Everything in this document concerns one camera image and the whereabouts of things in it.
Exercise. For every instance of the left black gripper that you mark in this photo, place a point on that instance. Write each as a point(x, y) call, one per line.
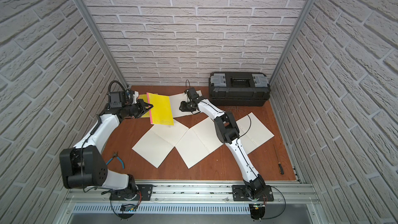
point(140, 110)

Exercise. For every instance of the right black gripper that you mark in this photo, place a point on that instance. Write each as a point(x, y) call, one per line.
point(184, 107)

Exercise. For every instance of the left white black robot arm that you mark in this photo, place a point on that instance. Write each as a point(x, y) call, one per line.
point(83, 166)

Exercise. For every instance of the black plastic toolbox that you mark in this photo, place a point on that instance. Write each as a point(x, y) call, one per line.
point(239, 89)

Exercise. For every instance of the white ventilation grille strip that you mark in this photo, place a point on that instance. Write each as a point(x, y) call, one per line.
point(163, 208)

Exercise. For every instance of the black screwdriver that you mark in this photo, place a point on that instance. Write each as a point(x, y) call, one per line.
point(280, 166)

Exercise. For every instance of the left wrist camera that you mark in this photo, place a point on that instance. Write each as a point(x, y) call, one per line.
point(132, 96)

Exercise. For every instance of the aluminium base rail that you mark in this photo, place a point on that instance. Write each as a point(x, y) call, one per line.
point(203, 191)

